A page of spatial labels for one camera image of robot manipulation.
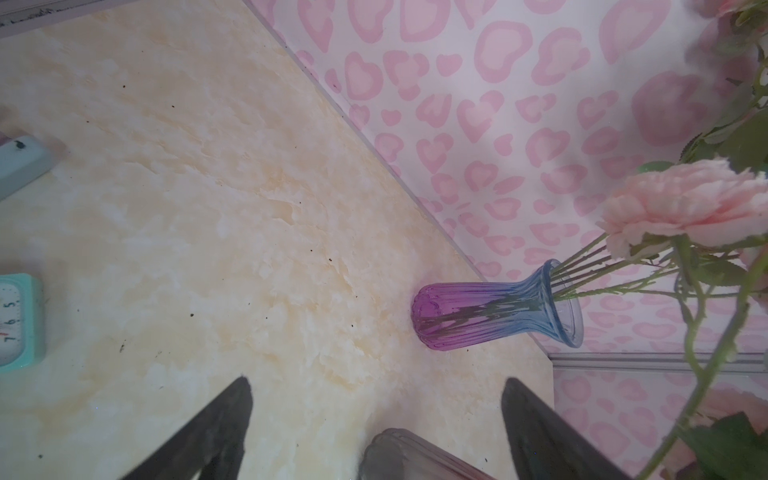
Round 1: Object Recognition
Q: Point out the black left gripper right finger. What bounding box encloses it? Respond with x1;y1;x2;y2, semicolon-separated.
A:
501;378;629;480

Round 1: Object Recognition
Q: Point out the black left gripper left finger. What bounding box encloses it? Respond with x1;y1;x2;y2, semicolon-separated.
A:
125;376;253;479

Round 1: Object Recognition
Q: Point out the dark red glass vase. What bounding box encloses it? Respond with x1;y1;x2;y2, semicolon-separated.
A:
357;428;493;480

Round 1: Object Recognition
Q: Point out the purple gradient glass vase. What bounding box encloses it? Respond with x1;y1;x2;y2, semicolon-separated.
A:
411;259;584;351

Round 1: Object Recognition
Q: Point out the pink peony stem with leaves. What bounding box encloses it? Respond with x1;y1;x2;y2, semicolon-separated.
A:
596;157;768;480

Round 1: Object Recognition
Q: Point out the large pink peony stem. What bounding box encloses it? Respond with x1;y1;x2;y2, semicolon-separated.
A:
549;234;746;300

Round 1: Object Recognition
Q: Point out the pink peony stem pile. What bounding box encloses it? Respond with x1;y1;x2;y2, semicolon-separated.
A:
679;1;767;174

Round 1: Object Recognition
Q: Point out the small mint alarm clock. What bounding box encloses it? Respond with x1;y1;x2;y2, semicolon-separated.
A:
0;273;46;373

